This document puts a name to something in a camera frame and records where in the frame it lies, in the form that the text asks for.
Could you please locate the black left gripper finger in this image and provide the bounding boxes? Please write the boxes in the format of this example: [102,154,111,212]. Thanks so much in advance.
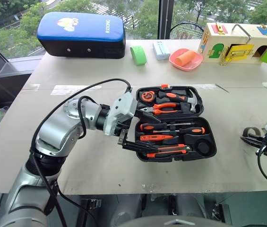
[122,141,159,154]
[134,108,162,124]

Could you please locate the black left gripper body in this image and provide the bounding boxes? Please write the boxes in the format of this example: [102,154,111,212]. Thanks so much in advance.
[116,110,140,146]

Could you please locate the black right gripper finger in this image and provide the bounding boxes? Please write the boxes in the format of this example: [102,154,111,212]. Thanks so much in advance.
[240,136,264,148]
[243,133,266,140]

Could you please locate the dark tape roll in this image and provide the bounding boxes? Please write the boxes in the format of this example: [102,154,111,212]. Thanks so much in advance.
[242,126,262,138]

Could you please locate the orange black screwdriver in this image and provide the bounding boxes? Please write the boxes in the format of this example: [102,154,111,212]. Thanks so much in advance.
[153,127,206,137]
[139,121,194,132]

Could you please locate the orange voltage tester pen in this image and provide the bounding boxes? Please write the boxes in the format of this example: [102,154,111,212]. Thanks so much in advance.
[139,134,174,142]

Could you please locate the orange black utility knife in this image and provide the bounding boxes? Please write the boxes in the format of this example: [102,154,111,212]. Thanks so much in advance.
[146,144,192,159]

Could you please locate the black tool case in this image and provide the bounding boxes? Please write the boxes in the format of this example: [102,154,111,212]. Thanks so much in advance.
[135,84,217,163]

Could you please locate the wooden lock puzzle box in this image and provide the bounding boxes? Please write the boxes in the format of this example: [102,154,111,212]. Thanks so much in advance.
[197,22,267,67]

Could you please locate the orange black tape measure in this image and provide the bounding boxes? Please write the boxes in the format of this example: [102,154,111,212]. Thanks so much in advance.
[139,90,157,103]

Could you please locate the green tape roll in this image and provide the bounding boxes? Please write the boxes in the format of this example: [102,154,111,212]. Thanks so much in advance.
[130,45,148,66]

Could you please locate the dark rounded shape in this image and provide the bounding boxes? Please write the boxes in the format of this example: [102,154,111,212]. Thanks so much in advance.
[109,194,144,226]
[174,193,210,218]

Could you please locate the light blue small box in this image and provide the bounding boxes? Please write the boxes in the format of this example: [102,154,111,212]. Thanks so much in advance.
[152,40,171,61]

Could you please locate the orange roll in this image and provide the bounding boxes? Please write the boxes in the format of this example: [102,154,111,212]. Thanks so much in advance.
[174,51,195,67]

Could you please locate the pink plastic bowl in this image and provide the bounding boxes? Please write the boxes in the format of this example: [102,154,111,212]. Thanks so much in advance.
[168,48,204,72]

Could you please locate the grey rounded robot body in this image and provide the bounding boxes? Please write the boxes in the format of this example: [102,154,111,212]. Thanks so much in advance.
[116,215,233,227]

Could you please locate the badminton racket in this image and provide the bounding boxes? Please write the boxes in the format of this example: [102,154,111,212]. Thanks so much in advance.
[170,21,205,40]

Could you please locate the blue and black strike pad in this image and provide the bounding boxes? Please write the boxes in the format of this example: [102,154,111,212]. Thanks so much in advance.
[36,11,127,60]

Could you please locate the orange handled pliers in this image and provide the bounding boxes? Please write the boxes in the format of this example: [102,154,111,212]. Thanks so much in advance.
[140,103,181,116]

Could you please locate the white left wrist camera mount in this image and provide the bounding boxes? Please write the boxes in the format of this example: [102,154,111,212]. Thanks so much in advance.
[103,91,139,137]

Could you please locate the claw hammer orange black handle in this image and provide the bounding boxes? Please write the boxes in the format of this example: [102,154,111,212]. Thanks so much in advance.
[156,89,198,113]

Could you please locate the metal clasp bracket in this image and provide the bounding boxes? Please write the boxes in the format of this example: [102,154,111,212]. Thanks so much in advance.
[79,198,101,227]

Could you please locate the dark window frame post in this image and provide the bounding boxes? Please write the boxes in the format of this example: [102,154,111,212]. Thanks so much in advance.
[158,0,175,40]

